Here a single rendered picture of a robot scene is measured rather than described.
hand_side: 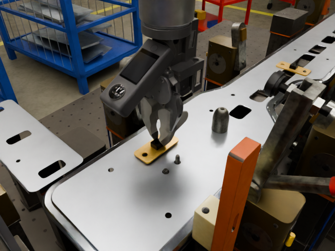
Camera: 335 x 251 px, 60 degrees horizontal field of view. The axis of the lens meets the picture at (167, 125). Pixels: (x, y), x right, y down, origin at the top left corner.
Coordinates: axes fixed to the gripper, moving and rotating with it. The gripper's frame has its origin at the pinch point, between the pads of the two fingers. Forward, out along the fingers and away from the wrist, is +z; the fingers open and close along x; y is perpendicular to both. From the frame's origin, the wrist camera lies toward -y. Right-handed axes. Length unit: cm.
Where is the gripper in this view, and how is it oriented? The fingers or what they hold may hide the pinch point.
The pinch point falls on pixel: (157, 138)
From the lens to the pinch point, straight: 51.3
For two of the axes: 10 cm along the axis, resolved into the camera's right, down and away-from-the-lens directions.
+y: 6.7, -4.4, 5.9
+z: -0.1, 7.9, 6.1
